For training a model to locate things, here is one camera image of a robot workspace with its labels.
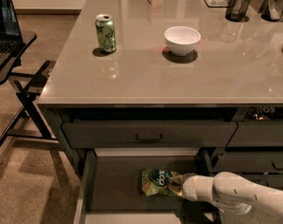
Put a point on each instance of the snack bag in drawer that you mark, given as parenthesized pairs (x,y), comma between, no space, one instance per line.
(265,112)

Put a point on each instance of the right top drawer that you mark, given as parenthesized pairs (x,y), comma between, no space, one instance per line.
(258,133)

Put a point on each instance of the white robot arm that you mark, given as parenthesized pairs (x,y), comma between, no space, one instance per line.
(228,192)

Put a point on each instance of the black laptop stand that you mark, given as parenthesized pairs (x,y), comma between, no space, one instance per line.
(27,87)

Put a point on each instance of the open middle drawer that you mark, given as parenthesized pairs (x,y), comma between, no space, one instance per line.
(139,190)

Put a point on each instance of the dark top drawer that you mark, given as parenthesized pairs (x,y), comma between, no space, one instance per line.
(148,133)

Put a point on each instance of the right middle drawer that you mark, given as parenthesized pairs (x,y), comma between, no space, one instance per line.
(249,163)

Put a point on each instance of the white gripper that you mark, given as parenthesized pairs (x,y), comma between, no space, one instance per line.
(191,187)

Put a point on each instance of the white bowl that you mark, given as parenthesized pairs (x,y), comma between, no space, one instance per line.
(181,40)

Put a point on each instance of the right bottom drawer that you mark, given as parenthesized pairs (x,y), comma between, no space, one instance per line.
(272,181)

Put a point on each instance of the green rice chip bag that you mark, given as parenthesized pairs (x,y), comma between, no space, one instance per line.
(156,181)

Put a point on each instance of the green soda can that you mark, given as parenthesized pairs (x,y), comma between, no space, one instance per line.
(105,31)

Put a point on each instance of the black laptop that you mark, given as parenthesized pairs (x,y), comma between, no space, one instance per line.
(10,32)

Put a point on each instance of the black mesh cup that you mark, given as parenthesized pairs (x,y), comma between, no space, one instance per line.
(272,10)
(237,10)

